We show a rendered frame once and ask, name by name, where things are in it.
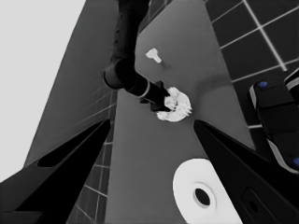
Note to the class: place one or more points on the small white T-shaped piece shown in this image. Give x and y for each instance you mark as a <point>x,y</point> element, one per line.
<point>153,55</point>

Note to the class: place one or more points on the white toothed gear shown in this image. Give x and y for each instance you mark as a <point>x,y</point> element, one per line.
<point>172,99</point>
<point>185,104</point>

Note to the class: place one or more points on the dark robot body block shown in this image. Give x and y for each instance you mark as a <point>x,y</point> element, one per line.
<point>275,124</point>

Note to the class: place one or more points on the large thick white disc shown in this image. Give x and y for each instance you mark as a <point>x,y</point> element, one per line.
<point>187,186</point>

